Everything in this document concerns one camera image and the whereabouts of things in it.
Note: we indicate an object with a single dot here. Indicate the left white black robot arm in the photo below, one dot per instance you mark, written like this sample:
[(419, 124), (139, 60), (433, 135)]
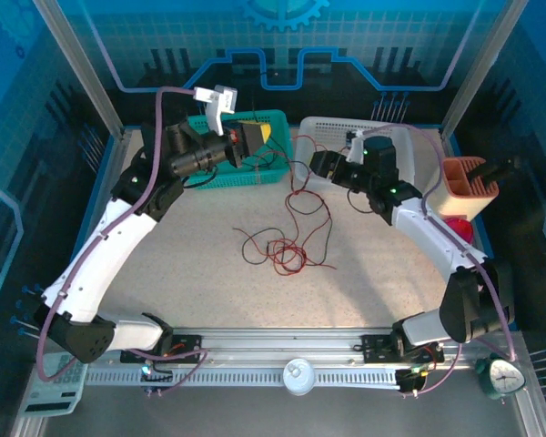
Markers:
[(100, 255)]

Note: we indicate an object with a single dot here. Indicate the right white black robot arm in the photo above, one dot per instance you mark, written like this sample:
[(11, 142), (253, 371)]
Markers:
[(427, 227)]

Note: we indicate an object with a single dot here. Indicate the white plastic basket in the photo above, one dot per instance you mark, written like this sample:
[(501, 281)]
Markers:
[(332, 129)]

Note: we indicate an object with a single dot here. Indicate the teal plastic basket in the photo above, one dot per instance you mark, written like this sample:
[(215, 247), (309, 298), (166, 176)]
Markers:
[(241, 178)]

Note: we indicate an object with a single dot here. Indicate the cream utensil holder terracotta top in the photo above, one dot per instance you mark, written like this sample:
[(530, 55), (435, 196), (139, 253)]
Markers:
[(464, 200)]

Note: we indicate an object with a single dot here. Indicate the pink plastic bowl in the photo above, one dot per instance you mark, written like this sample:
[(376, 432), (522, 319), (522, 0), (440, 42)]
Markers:
[(462, 230)]

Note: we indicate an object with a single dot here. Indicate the green alarm clock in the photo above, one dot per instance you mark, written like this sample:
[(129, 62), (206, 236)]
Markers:
[(502, 377)]

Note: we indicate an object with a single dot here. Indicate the pale green calculator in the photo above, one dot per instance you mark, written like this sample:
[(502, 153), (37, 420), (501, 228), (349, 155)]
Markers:
[(50, 400)]

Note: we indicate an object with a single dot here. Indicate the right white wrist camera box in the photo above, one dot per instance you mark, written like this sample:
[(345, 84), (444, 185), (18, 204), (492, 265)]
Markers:
[(357, 148)]

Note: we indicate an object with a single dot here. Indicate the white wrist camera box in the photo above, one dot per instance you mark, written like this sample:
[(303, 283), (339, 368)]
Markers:
[(357, 148), (216, 111)]

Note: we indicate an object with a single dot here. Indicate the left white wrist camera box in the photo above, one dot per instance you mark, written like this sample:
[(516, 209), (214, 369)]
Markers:
[(216, 111)]

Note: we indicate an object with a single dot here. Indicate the aluminium frame post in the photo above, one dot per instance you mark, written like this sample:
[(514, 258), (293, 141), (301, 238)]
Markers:
[(82, 68), (481, 68)]

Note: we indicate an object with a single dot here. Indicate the aluminium mounting rail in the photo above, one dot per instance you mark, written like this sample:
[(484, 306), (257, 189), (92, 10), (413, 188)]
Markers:
[(277, 341)]

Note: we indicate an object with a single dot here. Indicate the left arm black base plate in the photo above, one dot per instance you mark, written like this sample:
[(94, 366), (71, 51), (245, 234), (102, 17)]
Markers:
[(186, 341)]

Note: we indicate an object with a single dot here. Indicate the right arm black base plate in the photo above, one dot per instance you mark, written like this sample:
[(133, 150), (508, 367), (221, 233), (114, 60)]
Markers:
[(377, 348)]

